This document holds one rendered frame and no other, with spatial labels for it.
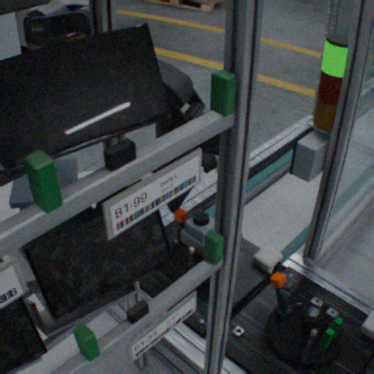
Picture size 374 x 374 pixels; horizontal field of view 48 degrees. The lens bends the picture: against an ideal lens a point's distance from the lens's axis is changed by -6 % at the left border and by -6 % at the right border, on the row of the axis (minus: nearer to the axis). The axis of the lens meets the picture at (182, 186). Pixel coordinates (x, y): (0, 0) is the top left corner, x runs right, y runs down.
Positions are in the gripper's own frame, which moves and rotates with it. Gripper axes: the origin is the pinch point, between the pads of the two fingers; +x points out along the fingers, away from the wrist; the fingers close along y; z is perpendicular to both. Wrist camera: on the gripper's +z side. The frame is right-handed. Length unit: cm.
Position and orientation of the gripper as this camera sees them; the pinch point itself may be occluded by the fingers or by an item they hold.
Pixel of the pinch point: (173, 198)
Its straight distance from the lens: 83.8
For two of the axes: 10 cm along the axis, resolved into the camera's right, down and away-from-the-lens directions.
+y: -7.0, 4.4, -5.6
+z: -7.1, -4.3, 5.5
